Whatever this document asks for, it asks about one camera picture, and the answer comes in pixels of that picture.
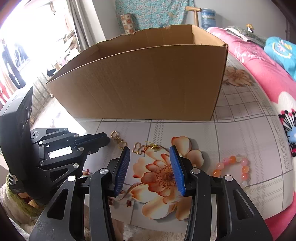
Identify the gold ring clasp pair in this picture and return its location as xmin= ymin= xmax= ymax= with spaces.
xmin=110 ymin=131 xmax=127 ymax=150

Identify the gold butterfly pendant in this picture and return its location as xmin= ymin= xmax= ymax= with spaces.
xmin=132 ymin=142 xmax=147 ymax=155

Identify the orange pink bead bracelet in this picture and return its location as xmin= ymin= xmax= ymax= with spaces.
xmin=212 ymin=154 xmax=250 ymax=188

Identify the gold knot charm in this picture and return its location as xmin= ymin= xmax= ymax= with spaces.
xmin=146 ymin=141 xmax=162 ymax=152

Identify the floral table cloth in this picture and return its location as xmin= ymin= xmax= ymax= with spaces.
xmin=32 ymin=53 xmax=295 ymax=232

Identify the brown cardboard box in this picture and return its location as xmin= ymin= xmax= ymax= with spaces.
xmin=47 ymin=25 xmax=228 ymax=121

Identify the grey curtain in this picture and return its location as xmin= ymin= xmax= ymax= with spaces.
xmin=67 ymin=0 xmax=106 ymax=52

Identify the teal floral hanging cloth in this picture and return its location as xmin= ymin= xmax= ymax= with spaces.
xmin=115 ymin=0 xmax=194 ymax=31

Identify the pink floral quilt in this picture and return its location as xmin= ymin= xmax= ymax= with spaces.
xmin=208 ymin=27 xmax=295 ymax=240

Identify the blue water bottle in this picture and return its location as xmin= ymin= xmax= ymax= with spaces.
xmin=201 ymin=8 xmax=216 ymax=30

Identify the blue cartoon blanket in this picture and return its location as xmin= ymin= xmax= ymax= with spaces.
xmin=264 ymin=37 xmax=296 ymax=81

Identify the black camera module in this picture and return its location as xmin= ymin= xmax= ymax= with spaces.
xmin=1 ymin=86 xmax=33 ymax=181

